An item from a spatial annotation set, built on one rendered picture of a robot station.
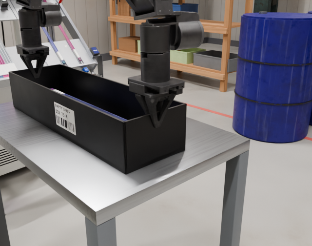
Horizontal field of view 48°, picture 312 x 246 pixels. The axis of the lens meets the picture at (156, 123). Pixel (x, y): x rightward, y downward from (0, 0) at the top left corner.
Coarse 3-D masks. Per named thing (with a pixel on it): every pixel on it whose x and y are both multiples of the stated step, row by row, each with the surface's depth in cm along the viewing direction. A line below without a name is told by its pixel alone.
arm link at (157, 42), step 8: (144, 24) 65; (152, 24) 63; (160, 24) 64; (168, 24) 65; (176, 24) 66; (144, 32) 64; (152, 32) 64; (160, 32) 64; (168, 32) 65; (176, 32) 67; (144, 40) 65; (152, 40) 64; (160, 40) 64; (168, 40) 65; (176, 40) 67; (144, 48) 65; (152, 48) 65; (160, 48) 65; (168, 48) 66
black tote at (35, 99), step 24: (24, 72) 109; (48, 72) 114; (72, 72) 111; (24, 96) 101; (48, 96) 89; (72, 96) 115; (96, 96) 104; (120, 96) 94; (48, 120) 92; (72, 120) 82; (96, 120) 74; (120, 120) 67; (144, 120) 70; (168, 120) 75; (96, 144) 76; (120, 144) 69; (144, 144) 72; (168, 144) 77; (120, 168) 71
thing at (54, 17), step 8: (16, 0) 104; (32, 0) 100; (40, 0) 102; (32, 8) 101; (40, 8) 103; (48, 8) 107; (56, 8) 109; (48, 16) 107; (56, 16) 109; (40, 24) 110; (48, 24) 109; (56, 24) 111
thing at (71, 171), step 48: (0, 144) 91; (48, 144) 84; (192, 144) 84; (240, 144) 85; (0, 192) 117; (96, 192) 64; (144, 192) 66; (240, 192) 91; (0, 240) 122; (96, 240) 62
